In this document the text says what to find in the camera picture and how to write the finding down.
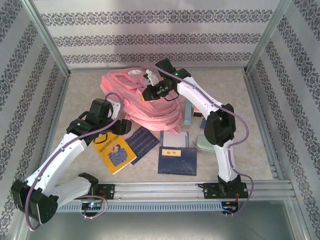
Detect pink backpack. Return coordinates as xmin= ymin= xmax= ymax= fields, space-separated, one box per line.
xmin=101 ymin=65 xmax=185 ymax=136

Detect light blue box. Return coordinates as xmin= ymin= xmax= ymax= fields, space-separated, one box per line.
xmin=183 ymin=99 xmax=196 ymax=127

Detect grey notebook blue edges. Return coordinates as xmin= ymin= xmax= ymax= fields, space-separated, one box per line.
xmin=159 ymin=131 xmax=190 ymax=149

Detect dark blue book yellow label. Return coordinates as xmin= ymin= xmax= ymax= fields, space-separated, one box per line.
xmin=157 ymin=146 xmax=198 ymax=176

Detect dark blue book white text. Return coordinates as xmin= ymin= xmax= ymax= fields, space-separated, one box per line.
xmin=124 ymin=126 xmax=161 ymax=166

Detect mint green pencil case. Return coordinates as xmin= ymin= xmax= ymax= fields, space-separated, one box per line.
xmin=195 ymin=134 xmax=216 ymax=153

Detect left circuit board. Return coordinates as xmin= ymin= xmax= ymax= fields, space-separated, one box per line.
xmin=81 ymin=201 xmax=102 ymax=211

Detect circuit board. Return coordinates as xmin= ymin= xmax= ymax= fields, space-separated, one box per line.
xmin=81 ymin=201 xmax=102 ymax=211
xmin=222 ymin=201 xmax=240 ymax=213

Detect grey metal sheet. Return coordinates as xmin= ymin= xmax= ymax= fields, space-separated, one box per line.
xmin=24 ymin=211 xmax=301 ymax=240

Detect right circuit board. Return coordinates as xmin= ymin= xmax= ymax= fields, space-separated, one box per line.
xmin=222 ymin=201 xmax=240 ymax=213

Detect thin black right gripper cable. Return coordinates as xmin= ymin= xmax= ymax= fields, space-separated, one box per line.
xmin=163 ymin=90 xmax=181 ymax=102

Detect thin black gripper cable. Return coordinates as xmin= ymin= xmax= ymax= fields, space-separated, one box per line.
xmin=93 ymin=133 xmax=118 ymax=145
xmin=163 ymin=90 xmax=181 ymax=102

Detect thin black left gripper cable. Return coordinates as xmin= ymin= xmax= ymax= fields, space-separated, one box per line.
xmin=93 ymin=133 xmax=118 ymax=145

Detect aluminium side rail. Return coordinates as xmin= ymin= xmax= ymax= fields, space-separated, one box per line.
xmin=243 ymin=69 xmax=286 ymax=181
xmin=33 ymin=71 xmax=72 ymax=185

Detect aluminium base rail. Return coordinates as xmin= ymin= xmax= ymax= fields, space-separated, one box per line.
xmin=53 ymin=181 xmax=294 ymax=201

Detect slotted grey cable duct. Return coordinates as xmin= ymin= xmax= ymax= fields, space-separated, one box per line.
xmin=56 ymin=201 xmax=241 ymax=213

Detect aluminium frame post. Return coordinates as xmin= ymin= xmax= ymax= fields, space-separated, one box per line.
xmin=21 ymin=0 xmax=72 ymax=77
xmin=243 ymin=0 xmax=293 ymax=76

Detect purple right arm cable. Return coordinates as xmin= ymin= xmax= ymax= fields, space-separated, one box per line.
xmin=156 ymin=67 xmax=255 ymax=216

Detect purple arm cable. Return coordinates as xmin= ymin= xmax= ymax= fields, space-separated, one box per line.
xmin=24 ymin=92 xmax=125 ymax=232
xmin=156 ymin=67 xmax=255 ymax=216

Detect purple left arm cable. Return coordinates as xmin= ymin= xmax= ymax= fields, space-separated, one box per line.
xmin=24 ymin=92 xmax=125 ymax=232

